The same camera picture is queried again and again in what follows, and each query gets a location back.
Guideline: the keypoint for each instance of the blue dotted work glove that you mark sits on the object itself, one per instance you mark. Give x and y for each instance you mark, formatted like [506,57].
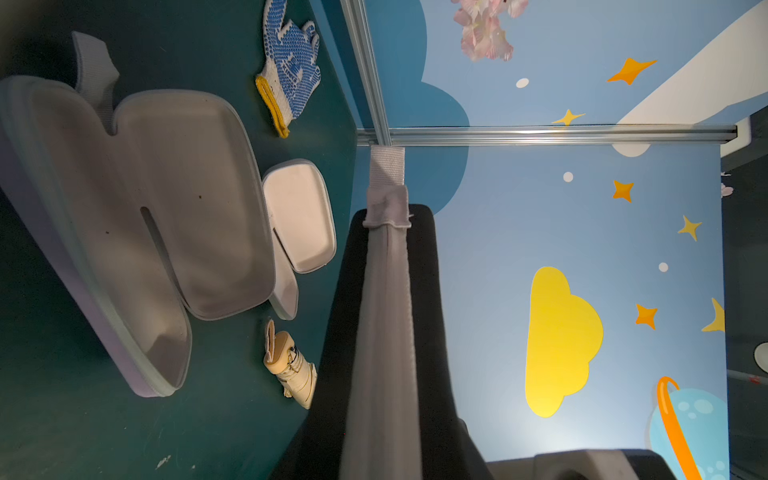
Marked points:
[290,74]

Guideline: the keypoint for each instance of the aluminium frame post right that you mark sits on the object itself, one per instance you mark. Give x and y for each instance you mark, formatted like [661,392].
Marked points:
[360,36]

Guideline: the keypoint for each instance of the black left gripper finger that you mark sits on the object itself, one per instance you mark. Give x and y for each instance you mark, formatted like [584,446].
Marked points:
[589,464]

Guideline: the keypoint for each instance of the open grey case beside pink umbrella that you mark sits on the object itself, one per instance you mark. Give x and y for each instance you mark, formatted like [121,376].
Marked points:
[302,227]

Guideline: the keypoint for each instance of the aluminium back crossbar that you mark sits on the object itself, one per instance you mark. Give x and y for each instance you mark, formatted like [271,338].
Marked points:
[560,135]

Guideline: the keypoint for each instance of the black zippered umbrella case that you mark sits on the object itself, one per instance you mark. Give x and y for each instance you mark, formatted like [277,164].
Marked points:
[383,407]

